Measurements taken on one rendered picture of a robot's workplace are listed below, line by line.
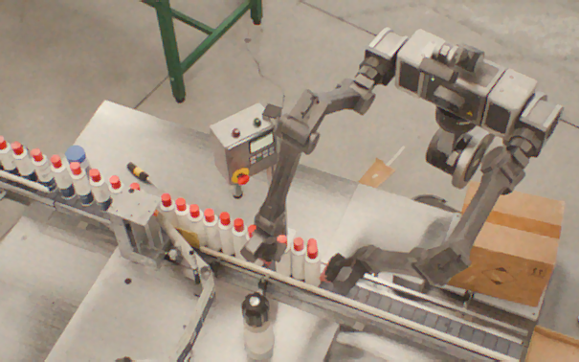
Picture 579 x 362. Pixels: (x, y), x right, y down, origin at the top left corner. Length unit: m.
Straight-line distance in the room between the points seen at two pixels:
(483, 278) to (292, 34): 2.35
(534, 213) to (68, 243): 1.56
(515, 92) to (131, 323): 1.38
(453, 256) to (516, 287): 0.65
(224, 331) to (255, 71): 2.13
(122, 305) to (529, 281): 1.29
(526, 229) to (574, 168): 1.66
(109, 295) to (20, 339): 0.31
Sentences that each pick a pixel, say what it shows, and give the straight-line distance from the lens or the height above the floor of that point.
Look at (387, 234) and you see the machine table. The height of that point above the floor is 0.83.
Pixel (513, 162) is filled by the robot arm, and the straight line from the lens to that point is 2.56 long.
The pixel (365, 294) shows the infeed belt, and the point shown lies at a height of 0.88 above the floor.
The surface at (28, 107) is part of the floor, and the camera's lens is 4.79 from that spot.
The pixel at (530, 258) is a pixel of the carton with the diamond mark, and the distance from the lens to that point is 2.80.
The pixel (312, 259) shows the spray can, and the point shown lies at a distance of 2.80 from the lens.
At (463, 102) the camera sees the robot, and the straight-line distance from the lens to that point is 2.64.
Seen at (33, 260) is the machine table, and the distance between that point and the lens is 3.21.
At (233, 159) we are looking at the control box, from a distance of 2.58.
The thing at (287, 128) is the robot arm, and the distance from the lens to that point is 2.34.
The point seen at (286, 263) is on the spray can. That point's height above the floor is 0.97.
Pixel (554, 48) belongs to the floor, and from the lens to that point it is 4.98.
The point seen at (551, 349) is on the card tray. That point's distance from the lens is 2.99.
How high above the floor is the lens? 3.45
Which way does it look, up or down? 54 degrees down
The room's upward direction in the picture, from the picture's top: 2 degrees counter-clockwise
